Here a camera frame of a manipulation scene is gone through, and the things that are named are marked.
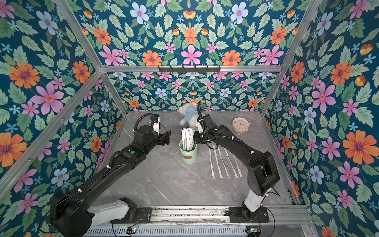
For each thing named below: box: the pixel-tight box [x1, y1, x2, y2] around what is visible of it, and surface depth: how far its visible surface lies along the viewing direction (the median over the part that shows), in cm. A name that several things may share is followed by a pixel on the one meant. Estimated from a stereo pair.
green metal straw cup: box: [179, 139, 198, 164], surface depth 88 cm
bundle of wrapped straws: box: [181, 127, 196, 152], surface depth 87 cm
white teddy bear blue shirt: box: [178, 102, 206, 130], surface depth 109 cm
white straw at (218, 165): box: [213, 148, 224, 179], surface depth 92 cm
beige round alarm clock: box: [231, 116, 251, 133], surface depth 113 cm
